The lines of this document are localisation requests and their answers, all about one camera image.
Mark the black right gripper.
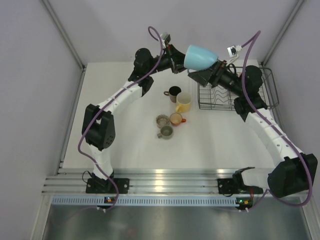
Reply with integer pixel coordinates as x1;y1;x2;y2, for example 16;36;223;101
187;60;244;98

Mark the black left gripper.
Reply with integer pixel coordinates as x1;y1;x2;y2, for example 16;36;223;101
146;44;197;76

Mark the light blue ceramic mug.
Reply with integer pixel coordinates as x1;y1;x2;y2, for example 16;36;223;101
183;44;219;71

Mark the yellow ceramic mug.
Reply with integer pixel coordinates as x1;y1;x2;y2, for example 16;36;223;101
175;92;193;114

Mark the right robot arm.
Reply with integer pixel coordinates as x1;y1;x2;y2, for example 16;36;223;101
187;60;318;199

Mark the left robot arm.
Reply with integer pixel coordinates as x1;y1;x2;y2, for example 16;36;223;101
80;44;185;193

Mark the dark brown mug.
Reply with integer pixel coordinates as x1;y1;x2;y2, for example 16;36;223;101
163;86;182;103

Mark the small orange cup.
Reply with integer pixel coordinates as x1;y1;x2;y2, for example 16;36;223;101
169;113;187;127

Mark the fluted beige small cup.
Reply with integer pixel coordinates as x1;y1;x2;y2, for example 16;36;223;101
155;114;170;129

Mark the grey-brown stoneware cup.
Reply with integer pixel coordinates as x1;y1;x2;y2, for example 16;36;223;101
157;125;174;140

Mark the grey wire dish rack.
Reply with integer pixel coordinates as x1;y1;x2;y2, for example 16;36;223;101
197;67;279;111

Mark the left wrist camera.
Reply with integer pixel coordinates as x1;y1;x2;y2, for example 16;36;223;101
160;32;171;48

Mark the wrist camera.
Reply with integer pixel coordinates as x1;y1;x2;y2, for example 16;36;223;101
227;45;242;59
160;32;171;48

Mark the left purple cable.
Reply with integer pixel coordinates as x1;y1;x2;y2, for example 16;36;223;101
77;25;167;211

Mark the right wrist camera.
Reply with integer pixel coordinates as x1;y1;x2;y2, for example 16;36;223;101
227;45;242;59

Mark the aluminium mounting rail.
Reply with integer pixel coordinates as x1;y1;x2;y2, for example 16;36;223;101
42;168;235;196

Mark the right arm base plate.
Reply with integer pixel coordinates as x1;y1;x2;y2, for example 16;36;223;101
217;178;264;197

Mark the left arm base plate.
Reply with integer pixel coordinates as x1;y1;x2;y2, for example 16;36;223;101
85;178;130;194

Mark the perforated cable duct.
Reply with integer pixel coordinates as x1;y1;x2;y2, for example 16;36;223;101
51;195;245;207

